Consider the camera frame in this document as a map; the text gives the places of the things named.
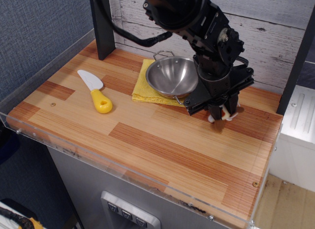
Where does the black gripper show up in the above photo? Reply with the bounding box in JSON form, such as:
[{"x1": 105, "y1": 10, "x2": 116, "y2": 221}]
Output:
[{"x1": 184, "y1": 55, "x2": 254, "y2": 121}]

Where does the white brown plush dog toy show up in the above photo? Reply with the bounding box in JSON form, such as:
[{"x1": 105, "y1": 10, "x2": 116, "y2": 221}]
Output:
[{"x1": 208, "y1": 103, "x2": 245, "y2": 133}]

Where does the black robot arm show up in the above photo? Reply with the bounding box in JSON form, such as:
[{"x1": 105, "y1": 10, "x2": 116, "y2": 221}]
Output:
[{"x1": 112, "y1": 0, "x2": 253, "y2": 121}]

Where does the yellow white toy knife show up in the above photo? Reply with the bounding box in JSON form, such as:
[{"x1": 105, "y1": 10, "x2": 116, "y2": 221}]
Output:
[{"x1": 77, "y1": 70, "x2": 113, "y2": 114}]

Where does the yellow folded cloth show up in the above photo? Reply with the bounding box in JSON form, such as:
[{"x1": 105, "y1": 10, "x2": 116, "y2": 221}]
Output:
[{"x1": 132, "y1": 59, "x2": 183, "y2": 107}]

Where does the grey control panel with buttons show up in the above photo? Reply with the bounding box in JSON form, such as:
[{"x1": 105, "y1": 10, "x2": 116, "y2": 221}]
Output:
[{"x1": 100, "y1": 191, "x2": 161, "y2": 229}]

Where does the clear acrylic table guard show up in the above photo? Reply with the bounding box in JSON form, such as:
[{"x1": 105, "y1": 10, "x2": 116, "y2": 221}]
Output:
[{"x1": 4, "y1": 31, "x2": 282, "y2": 229}]

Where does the yellow black object bottom left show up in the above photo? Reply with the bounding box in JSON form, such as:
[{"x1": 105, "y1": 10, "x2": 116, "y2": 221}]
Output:
[{"x1": 0, "y1": 198, "x2": 44, "y2": 229}]

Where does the stainless steel bowl with handles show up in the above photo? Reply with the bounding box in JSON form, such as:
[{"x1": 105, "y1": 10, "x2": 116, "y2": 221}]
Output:
[{"x1": 146, "y1": 50, "x2": 198, "y2": 105}]

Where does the white aluminium rail block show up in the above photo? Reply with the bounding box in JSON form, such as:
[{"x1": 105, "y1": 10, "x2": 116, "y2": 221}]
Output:
[{"x1": 269, "y1": 85, "x2": 315, "y2": 191}]

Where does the dark grey right post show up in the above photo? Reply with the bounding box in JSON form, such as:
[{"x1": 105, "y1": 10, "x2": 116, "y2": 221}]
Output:
[{"x1": 277, "y1": 8, "x2": 315, "y2": 115}]

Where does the dark grey vertical post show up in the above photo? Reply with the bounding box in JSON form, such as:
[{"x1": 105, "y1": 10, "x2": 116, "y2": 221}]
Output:
[{"x1": 90, "y1": 0, "x2": 116, "y2": 60}]

